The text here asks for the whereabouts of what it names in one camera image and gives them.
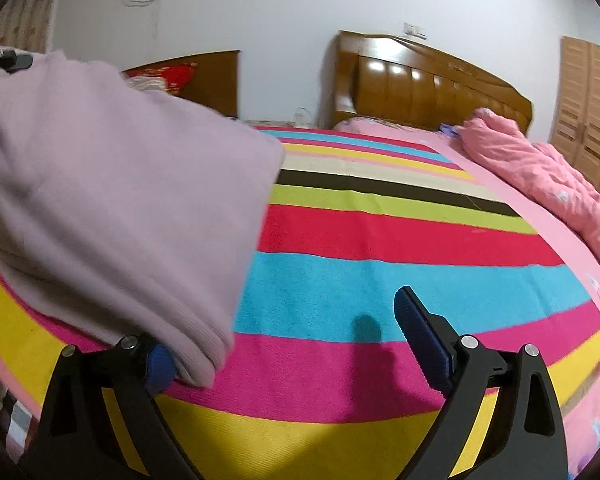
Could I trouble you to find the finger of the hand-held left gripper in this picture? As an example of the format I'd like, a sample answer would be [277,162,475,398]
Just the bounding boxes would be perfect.
[0,41,34,79]

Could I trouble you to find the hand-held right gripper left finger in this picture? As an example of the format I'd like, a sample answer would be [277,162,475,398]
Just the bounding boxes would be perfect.
[17,334,204,480]

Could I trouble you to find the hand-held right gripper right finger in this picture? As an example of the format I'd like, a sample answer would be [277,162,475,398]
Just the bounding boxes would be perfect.
[393,285,569,480]

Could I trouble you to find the lilac knit sweater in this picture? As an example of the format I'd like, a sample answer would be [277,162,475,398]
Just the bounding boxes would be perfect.
[0,50,287,389]

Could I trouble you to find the multicolour striped blanket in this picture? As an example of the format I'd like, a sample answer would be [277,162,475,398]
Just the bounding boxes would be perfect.
[0,127,600,480]

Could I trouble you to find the red cloth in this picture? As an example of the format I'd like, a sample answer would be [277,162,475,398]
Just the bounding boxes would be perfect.
[125,62,197,97]

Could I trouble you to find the plaid bed sheet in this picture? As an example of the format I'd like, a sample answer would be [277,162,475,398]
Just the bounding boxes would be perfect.
[0,354,42,462]

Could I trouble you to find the brown wooden board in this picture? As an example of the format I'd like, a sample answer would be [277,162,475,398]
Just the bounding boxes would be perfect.
[120,50,242,118]

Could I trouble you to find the pink dotted quilt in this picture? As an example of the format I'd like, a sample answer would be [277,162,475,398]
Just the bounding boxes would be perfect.
[459,107,600,282]

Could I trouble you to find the wooden bed headboard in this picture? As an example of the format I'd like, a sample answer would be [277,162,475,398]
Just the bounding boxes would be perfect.
[330,30,534,135]

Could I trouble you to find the light wooden wardrobe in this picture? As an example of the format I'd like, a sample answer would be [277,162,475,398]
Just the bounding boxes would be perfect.
[550,35,600,197]

